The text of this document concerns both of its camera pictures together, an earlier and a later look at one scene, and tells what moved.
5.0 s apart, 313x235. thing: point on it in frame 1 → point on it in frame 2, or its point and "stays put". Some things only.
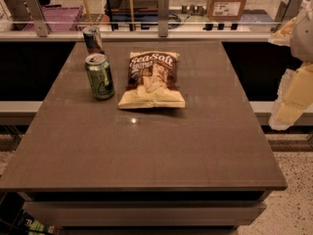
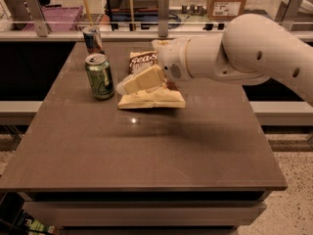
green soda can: [100, 76] stays put
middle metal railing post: [163, 13] stays put
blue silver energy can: [93, 39] stays put
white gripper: [303, 36] → [172, 60]
